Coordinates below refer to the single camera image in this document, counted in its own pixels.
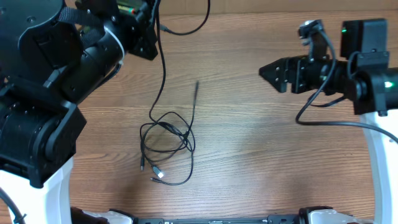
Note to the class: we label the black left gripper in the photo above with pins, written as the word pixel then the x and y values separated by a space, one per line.
pixel 135 18

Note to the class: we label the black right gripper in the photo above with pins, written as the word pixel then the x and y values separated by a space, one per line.
pixel 280 66

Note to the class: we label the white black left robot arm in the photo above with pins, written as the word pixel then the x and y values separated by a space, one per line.
pixel 53 57

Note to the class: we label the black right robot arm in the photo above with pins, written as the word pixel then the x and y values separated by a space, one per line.
pixel 359 72

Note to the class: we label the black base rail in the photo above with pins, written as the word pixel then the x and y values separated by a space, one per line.
pixel 307 215

